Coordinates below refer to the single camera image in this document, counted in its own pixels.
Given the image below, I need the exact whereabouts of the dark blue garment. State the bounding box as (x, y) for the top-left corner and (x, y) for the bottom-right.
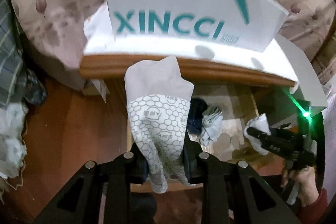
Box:
(188, 98), (208, 135)

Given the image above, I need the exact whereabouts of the wooden drawer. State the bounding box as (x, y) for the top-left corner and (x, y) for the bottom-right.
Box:
(126, 77), (289, 193)

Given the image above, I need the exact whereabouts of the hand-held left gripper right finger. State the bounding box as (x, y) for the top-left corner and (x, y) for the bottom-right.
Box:
(184, 135), (300, 224)

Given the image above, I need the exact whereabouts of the black plastic bag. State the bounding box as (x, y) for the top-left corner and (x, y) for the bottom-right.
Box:
(24, 69), (48, 105)

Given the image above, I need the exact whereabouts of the grey striped garment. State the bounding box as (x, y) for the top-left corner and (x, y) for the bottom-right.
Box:
(201, 105), (223, 146)

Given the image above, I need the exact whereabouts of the grey plaid cloth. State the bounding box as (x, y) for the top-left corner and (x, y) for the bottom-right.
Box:
(0, 0), (27, 106)

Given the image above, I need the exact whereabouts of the leaf print bedsheet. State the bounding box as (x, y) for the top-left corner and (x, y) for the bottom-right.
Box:
(7, 0), (336, 90)

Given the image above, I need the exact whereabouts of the white hexagon print sock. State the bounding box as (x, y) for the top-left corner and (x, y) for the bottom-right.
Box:
(124, 55), (195, 193)

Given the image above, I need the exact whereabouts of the white flat panel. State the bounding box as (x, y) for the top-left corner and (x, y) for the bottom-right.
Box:
(83, 78), (111, 104)

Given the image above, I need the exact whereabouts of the white cardboard box teal print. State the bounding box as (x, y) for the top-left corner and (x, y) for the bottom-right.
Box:
(104, 0), (289, 54)

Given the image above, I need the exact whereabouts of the tan wooden furniture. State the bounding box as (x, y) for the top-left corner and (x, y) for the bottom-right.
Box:
(311, 30), (336, 90)

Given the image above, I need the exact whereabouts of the person's right forearm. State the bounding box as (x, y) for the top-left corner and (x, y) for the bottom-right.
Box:
(308, 189), (329, 224)

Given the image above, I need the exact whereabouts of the wooden table top edge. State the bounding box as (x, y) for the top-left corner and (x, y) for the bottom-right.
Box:
(79, 55), (298, 88)

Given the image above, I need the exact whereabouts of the small white garment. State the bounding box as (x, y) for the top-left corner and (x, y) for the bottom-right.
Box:
(243, 113), (271, 156)

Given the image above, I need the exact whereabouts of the person's right hand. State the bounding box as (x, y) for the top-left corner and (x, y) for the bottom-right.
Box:
(281, 166), (319, 207)

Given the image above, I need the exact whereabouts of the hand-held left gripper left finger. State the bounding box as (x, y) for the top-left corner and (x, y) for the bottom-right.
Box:
(34, 143), (149, 224)

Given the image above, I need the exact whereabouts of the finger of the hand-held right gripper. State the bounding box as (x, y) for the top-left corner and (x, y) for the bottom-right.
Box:
(247, 127), (284, 154)

